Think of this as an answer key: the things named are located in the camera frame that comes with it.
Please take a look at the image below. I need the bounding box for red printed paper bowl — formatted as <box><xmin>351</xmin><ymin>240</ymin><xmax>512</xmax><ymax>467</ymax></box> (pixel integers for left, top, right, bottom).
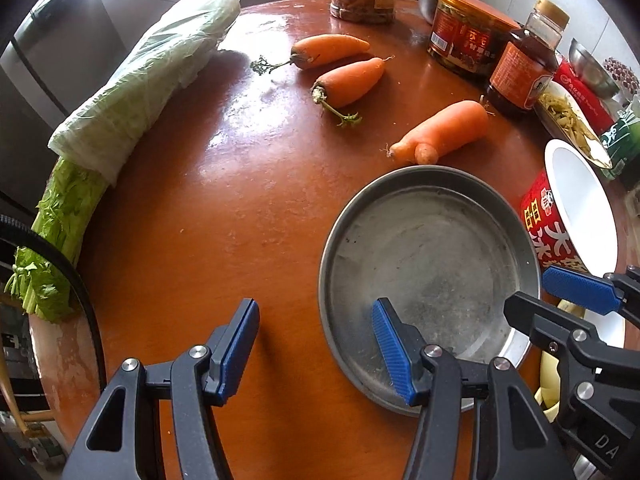
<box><xmin>520</xmin><ymin>139</ymin><xmax>618</xmax><ymax>278</ymax></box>

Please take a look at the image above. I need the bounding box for round metal pan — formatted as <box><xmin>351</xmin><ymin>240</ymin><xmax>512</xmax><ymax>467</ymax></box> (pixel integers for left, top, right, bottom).
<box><xmin>318</xmin><ymin>166</ymin><xmax>540</xmax><ymax>416</ymax></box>

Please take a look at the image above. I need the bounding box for green drink bottle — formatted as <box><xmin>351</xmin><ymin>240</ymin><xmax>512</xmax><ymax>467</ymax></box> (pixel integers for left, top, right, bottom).
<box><xmin>600</xmin><ymin>94</ymin><xmax>639</xmax><ymax>180</ymax></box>

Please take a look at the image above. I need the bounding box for white plate of stir-fry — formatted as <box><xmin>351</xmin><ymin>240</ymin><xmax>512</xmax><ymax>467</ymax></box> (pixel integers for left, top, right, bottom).
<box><xmin>534</xmin><ymin>81</ymin><xmax>613</xmax><ymax>169</ymax></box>

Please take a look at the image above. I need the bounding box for red tissue pack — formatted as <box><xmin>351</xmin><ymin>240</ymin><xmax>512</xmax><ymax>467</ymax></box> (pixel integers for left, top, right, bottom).
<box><xmin>553</xmin><ymin>58</ymin><xmax>614</xmax><ymax>136</ymax></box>

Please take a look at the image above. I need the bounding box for steel bowl on tissue pack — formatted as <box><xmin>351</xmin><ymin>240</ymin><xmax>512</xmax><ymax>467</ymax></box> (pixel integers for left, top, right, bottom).
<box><xmin>568</xmin><ymin>38</ymin><xmax>620</xmax><ymax>100</ymax></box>

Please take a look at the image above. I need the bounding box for near orange carrot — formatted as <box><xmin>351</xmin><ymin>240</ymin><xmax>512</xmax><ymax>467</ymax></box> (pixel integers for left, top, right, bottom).
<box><xmin>386</xmin><ymin>100</ymin><xmax>489</xmax><ymax>165</ymax></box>

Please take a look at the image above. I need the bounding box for orange carrot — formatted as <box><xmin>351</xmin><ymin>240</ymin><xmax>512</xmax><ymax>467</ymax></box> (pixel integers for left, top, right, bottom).
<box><xmin>386</xmin><ymin>100</ymin><xmax>489</xmax><ymax>165</ymax></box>
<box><xmin>310</xmin><ymin>55</ymin><xmax>394</xmax><ymax>127</ymax></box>
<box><xmin>250</xmin><ymin>34</ymin><xmax>370</xmax><ymax>75</ymax></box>

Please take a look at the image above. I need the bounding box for brown sauce bottle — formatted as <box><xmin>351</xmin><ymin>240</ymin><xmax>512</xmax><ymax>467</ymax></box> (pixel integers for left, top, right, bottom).
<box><xmin>486</xmin><ymin>0</ymin><xmax>570</xmax><ymax>118</ymax></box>

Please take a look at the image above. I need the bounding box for red jar orange lid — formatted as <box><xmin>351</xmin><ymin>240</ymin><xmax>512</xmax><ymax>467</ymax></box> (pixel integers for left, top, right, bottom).
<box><xmin>427</xmin><ymin>0</ymin><xmax>520</xmax><ymax>79</ymax></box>

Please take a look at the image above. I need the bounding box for celery bunch in bag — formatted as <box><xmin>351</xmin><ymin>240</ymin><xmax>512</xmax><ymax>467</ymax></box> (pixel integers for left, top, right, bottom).
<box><xmin>4</xmin><ymin>0</ymin><xmax>242</xmax><ymax>324</ymax></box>

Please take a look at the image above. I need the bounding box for middle orange carrot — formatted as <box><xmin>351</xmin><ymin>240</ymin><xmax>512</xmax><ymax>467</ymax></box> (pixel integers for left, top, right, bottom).
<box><xmin>310</xmin><ymin>55</ymin><xmax>394</xmax><ymax>127</ymax></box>

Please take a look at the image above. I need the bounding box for large steel mixing bowl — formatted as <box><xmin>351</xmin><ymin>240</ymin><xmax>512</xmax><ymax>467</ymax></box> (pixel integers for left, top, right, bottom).
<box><xmin>410</xmin><ymin>0</ymin><xmax>442</xmax><ymax>25</ymax></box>

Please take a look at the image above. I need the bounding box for far orange carrot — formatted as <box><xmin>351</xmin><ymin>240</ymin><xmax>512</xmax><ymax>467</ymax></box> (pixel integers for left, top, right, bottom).
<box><xmin>250</xmin><ymin>34</ymin><xmax>370</xmax><ymax>75</ymax></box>

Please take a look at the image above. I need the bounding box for grey refrigerator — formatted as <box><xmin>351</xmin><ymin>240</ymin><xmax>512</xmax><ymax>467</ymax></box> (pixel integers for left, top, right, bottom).
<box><xmin>0</xmin><ymin>0</ymin><xmax>132</xmax><ymax>212</ymax></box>

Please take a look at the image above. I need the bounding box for yellow handled ceramic bowl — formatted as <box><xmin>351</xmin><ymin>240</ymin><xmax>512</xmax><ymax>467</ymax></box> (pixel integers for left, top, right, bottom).
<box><xmin>534</xmin><ymin>299</ymin><xmax>627</xmax><ymax>424</ymax></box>

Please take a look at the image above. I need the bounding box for black cable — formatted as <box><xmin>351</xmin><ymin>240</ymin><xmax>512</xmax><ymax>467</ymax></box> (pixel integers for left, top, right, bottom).
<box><xmin>0</xmin><ymin>212</ymin><xmax>108</xmax><ymax>394</ymax></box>

